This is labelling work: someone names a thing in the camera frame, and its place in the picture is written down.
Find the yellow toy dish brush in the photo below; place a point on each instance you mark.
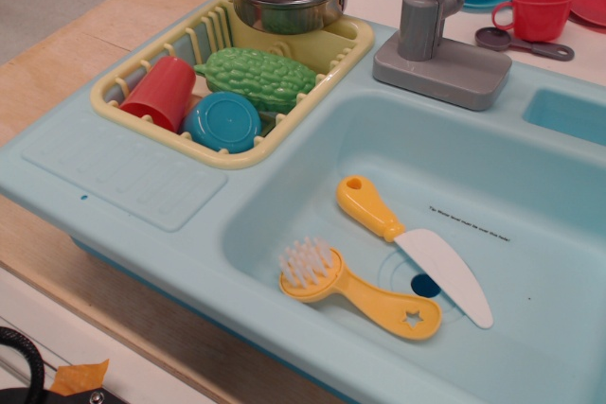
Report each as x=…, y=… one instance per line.
x=311, y=271

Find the blue plastic bowl in rack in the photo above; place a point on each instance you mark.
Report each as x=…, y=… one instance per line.
x=223, y=120

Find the green toy bitter gourd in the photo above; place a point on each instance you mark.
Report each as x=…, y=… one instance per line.
x=270, y=82

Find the pale yellow dish rack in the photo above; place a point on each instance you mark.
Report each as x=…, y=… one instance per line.
x=330, y=52

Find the red plastic cup in rack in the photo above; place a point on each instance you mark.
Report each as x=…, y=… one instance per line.
x=163, y=94

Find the grey toy faucet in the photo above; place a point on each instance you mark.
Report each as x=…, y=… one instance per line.
x=417, y=58

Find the light blue toy sink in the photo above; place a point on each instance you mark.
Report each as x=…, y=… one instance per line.
x=517, y=190

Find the grey toy spoon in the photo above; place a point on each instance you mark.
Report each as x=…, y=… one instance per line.
x=499, y=40

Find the red plastic mug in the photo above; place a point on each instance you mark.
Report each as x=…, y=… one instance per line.
x=532, y=20

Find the orange tape piece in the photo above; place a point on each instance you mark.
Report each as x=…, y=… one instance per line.
x=75, y=379

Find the black device base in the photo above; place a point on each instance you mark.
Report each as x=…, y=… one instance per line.
x=99, y=396

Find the yellow handled toy knife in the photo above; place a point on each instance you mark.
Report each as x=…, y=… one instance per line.
x=359, y=198

